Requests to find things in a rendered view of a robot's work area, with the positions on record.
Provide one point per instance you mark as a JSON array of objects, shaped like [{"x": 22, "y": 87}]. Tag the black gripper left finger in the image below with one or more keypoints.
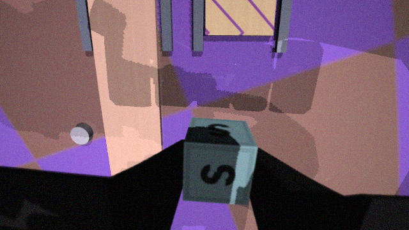
[{"x": 142, "y": 197}]

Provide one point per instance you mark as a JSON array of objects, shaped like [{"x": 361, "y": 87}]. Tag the grey round disc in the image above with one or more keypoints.
[{"x": 81, "y": 134}]

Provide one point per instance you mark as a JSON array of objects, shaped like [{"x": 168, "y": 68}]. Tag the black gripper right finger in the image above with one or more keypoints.
[{"x": 285, "y": 199}]

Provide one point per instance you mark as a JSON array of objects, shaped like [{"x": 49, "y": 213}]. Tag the grey-blue cube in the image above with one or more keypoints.
[{"x": 218, "y": 161}]

